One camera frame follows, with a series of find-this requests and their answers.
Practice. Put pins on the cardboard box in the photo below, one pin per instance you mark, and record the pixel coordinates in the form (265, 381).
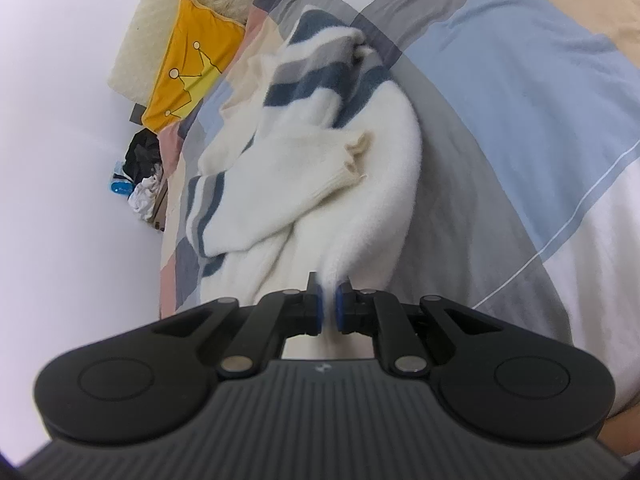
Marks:
(161, 210)

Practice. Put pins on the white clothes pile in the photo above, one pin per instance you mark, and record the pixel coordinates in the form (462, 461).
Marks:
(145, 195)

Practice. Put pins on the grey wall switch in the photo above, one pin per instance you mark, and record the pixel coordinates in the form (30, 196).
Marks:
(137, 112)

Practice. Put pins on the checked patchwork quilt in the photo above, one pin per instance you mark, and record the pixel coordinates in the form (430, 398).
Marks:
(500, 110)

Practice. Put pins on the cream sweater with blue stripes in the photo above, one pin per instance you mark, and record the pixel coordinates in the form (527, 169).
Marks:
(380, 160)

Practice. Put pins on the yellow crown pillow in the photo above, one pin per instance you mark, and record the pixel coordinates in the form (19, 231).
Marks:
(210, 25)

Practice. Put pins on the cream quilted headboard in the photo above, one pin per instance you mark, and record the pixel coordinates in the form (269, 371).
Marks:
(145, 50)

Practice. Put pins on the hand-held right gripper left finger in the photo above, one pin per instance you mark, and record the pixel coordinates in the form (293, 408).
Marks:
(315, 310)

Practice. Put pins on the blue plastic object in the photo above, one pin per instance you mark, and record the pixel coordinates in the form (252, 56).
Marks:
(120, 189)

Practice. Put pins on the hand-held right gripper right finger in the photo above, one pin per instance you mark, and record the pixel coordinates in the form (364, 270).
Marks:
(342, 310)

